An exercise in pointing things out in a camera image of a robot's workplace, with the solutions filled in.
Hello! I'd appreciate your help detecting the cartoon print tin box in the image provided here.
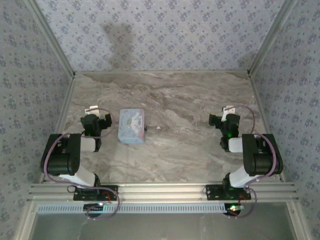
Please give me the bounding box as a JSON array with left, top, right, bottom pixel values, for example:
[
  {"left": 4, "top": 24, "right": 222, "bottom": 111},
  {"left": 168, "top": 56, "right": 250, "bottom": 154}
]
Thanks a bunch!
[{"left": 117, "top": 108, "right": 147, "bottom": 145}]

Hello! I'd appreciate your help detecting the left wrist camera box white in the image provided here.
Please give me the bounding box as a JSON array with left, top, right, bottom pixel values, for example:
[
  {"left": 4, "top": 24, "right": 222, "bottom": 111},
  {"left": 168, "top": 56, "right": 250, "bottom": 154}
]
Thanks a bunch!
[{"left": 84, "top": 105, "right": 101, "bottom": 117}]

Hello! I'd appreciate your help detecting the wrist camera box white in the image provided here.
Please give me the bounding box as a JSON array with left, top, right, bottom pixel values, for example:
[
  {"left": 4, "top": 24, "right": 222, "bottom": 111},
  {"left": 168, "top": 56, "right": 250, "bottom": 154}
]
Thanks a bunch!
[
  {"left": 221, "top": 105, "right": 237, "bottom": 123},
  {"left": 84, "top": 105, "right": 101, "bottom": 117}
]

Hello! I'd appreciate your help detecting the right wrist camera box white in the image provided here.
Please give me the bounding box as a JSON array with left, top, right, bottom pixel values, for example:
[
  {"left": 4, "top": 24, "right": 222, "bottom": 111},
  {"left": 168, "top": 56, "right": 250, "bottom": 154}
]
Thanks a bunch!
[{"left": 221, "top": 105, "right": 237, "bottom": 123}]

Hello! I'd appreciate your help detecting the aluminium table side rail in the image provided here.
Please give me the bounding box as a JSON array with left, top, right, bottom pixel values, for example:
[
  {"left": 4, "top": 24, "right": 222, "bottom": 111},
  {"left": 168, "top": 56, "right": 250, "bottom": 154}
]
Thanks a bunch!
[
  {"left": 248, "top": 73, "right": 287, "bottom": 183},
  {"left": 38, "top": 74, "right": 77, "bottom": 185}
]

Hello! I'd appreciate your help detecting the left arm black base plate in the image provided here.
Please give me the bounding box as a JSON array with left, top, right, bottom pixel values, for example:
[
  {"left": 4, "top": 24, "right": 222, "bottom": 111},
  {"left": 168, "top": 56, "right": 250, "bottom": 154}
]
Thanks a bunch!
[{"left": 73, "top": 185, "right": 119, "bottom": 202}]

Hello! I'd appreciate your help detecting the aluminium table end rail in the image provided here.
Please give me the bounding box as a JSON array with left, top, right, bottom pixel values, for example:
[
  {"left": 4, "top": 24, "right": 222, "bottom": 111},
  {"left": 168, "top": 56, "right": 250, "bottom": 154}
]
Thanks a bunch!
[{"left": 74, "top": 70, "right": 252, "bottom": 75}]

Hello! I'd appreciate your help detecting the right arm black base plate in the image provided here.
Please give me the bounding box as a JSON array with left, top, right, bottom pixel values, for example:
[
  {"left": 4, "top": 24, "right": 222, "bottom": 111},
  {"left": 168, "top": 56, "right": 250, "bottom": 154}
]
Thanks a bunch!
[{"left": 205, "top": 184, "right": 252, "bottom": 201}]

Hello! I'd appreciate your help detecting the aluminium mounting rail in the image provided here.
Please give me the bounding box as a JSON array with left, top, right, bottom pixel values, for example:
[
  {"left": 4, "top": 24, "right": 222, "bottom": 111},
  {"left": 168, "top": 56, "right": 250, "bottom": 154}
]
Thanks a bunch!
[{"left": 27, "top": 183, "right": 300, "bottom": 203}]

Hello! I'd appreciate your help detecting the aluminium corner post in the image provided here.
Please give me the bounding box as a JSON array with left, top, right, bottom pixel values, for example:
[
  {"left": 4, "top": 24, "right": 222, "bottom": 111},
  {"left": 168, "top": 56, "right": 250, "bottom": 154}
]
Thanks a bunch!
[
  {"left": 24, "top": 0, "right": 76, "bottom": 77},
  {"left": 247, "top": 0, "right": 298, "bottom": 76}
]

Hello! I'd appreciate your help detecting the grey slotted cable duct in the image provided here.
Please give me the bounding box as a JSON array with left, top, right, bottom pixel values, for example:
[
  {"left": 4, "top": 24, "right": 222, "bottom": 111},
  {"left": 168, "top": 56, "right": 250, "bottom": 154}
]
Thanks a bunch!
[{"left": 36, "top": 202, "right": 227, "bottom": 215}]

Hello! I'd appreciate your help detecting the aluminium frame leg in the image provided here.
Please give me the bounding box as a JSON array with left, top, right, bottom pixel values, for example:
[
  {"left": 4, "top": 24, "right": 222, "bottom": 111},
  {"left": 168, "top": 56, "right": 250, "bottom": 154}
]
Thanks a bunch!
[
  {"left": 13, "top": 201, "right": 38, "bottom": 240},
  {"left": 286, "top": 201, "right": 310, "bottom": 240}
]

